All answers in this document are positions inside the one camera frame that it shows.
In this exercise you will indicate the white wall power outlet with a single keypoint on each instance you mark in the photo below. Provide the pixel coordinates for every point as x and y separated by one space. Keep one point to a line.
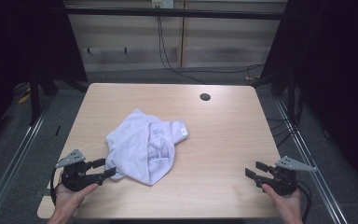
163 3

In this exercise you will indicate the person's right hand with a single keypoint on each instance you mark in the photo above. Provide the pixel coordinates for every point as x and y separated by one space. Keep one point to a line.
287 205

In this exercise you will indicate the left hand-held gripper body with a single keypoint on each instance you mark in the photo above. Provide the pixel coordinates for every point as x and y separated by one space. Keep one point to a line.
74 177

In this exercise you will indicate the metal floor rail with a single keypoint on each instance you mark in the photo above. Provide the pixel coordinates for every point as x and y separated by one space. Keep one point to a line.
310 155
12 161

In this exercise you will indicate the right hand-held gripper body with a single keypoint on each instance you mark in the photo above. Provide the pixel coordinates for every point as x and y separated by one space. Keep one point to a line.
284 182

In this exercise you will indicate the yellow object on floor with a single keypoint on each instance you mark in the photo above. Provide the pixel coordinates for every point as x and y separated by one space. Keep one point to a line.
24 99

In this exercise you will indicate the black metal stand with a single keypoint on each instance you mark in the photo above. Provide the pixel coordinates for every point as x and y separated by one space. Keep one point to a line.
34 99
291 96

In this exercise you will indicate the grey tape strip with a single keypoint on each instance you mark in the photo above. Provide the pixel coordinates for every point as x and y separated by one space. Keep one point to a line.
42 193

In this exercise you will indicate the dark curtain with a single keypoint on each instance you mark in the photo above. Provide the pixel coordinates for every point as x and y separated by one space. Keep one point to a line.
338 77
18 40

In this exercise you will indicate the person's left hand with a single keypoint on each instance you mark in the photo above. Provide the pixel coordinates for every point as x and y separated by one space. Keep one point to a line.
66 202

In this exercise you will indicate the black horizontal crossbar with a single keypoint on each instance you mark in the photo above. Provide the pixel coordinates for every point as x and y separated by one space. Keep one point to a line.
174 13

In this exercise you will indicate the white printed towel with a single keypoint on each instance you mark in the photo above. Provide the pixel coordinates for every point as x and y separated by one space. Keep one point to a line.
143 146

